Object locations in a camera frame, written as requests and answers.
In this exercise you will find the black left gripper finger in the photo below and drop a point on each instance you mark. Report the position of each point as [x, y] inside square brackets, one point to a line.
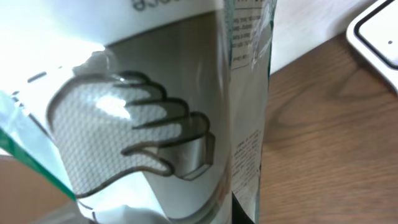
[239, 216]

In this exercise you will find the tall green white packet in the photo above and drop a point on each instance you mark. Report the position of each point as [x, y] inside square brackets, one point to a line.
[141, 111]

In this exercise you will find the white barcode scanner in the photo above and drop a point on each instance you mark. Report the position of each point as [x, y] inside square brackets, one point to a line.
[373, 34]

